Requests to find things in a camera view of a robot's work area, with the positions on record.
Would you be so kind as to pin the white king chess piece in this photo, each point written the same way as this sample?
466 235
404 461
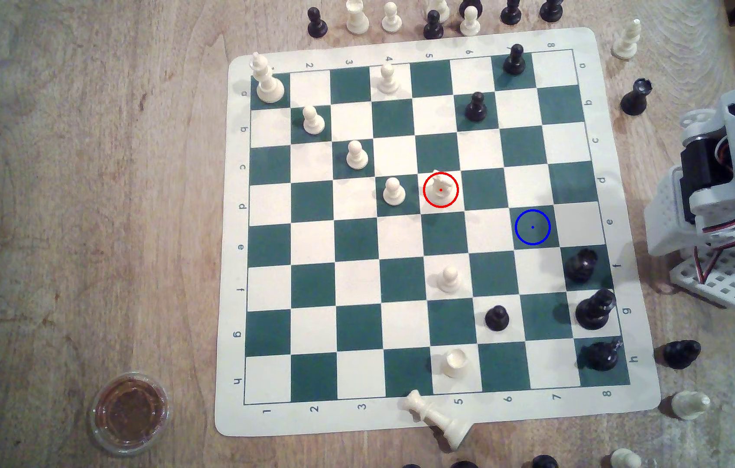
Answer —
268 84

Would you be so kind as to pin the white bishop chess piece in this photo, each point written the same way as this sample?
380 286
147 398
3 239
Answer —
627 40

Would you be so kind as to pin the white knight chess piece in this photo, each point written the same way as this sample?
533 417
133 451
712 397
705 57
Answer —
440 187

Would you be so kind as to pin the white grid robot base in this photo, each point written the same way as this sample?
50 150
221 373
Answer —
725 286

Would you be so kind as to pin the black pawn chess piece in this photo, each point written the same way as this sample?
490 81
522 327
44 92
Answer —
551 9
317 25
433 26
514 60
475 108
511 12
497 318

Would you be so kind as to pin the black king chess piece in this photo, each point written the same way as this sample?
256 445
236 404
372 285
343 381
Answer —
601 356

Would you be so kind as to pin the white rook chess piece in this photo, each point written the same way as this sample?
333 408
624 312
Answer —
455 364
690 404
357 18

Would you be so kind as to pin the black bishop chess piece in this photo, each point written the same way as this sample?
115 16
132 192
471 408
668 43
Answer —
636 97

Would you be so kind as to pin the clear cup with brown liquid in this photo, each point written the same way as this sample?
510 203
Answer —
128 413

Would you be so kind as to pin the black rook chess piece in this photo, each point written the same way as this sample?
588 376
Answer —
681 354

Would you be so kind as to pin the black queen chess piece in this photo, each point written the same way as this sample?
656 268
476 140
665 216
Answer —
595 310

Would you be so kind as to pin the green white chess board mat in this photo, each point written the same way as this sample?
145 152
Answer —
354 240

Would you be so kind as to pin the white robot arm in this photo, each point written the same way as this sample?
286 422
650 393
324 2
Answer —
666 214

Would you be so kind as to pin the white queen chess piece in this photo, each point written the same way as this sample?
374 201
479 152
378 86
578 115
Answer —
439 421

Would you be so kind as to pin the white pawn chess piece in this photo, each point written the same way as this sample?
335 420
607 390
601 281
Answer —
357 156
449 279
313 121
391 19
469 23
394 192
388 79

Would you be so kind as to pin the black knight chess piece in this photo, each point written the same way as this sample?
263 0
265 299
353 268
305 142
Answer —
581 266

